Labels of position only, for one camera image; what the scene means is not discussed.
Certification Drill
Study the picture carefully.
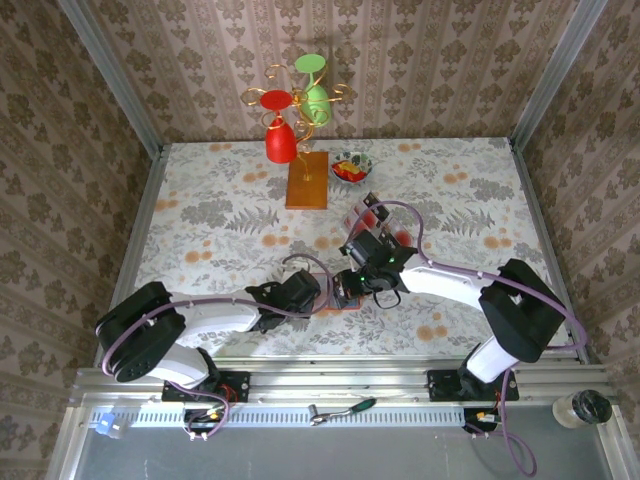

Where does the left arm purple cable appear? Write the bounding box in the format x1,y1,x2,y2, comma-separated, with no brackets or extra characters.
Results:
101,253,334,442

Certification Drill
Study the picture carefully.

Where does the aluminium mounting rail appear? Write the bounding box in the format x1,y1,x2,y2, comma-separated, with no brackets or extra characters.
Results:
69,355,621,409

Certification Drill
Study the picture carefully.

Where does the red yellow snack packet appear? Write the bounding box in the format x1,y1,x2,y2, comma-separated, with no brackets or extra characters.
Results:
333,160,365,182

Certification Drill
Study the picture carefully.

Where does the green wine glass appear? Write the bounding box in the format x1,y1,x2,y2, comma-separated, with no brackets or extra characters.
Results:
293,53,332,127

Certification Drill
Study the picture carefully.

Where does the ratchet wrench green handle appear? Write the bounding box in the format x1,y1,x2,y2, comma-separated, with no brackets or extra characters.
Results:
308,397,377,427

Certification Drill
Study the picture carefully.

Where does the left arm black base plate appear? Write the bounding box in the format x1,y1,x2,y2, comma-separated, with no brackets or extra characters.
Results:
162,370,251,404

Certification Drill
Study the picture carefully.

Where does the floral ceramic bowl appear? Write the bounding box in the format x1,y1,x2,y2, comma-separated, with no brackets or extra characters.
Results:
330,151,376,185

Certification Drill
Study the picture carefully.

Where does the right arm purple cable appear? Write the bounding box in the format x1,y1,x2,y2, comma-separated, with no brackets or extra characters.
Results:
347,199,589,477

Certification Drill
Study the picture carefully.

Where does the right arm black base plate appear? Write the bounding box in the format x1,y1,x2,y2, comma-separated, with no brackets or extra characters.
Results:
427,368,520,403

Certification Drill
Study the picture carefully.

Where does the orange card holder wallet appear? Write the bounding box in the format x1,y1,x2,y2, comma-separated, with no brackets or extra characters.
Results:
310,272,365,315

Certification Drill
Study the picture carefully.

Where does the floral tablecloth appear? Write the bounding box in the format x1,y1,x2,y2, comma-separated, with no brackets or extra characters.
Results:
116,136,585,360

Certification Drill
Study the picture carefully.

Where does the slotted white cable duct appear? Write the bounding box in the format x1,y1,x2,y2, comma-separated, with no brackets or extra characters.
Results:
133,402,467,428

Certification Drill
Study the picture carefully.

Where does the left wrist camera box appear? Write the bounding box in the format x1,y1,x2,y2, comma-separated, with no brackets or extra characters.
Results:
283,271,322,310

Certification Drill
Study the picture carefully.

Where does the red wine glass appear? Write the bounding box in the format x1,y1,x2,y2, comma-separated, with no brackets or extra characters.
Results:
259,89,297,165

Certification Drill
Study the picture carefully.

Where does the black yellow cable connector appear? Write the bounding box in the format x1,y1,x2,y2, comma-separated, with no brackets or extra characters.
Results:
182,405,230,435
462,405,503,434

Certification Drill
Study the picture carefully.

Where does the aluminium table side rail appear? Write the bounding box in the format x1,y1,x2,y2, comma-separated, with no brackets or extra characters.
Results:
93,144,167,369
507,137,592,365

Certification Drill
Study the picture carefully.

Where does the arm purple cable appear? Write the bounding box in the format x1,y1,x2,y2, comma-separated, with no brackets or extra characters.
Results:
101,253,334,442
347,199,589,477

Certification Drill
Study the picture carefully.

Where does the gold wire rack wooden base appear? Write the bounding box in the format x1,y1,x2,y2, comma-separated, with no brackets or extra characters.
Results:
241,63,354,210

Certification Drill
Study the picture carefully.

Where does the clear jar black lid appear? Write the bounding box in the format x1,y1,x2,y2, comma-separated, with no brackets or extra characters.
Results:
552,389,614,430

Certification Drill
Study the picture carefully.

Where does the aluminium frame post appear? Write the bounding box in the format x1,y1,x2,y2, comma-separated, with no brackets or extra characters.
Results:
509,0,609,151
55,0,166,157

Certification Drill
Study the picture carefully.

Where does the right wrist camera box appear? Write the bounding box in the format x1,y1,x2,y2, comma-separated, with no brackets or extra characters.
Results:
339,233,389,270

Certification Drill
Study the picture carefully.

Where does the blue white connector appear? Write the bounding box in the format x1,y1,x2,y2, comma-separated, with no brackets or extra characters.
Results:
92,410,126,440

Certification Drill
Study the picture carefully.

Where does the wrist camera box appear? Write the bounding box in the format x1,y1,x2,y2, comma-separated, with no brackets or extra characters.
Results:
283,271,322,310
339,233,389,270

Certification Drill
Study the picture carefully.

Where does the grey metal tray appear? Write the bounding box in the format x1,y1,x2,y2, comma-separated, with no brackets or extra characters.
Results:
47,404,629,480

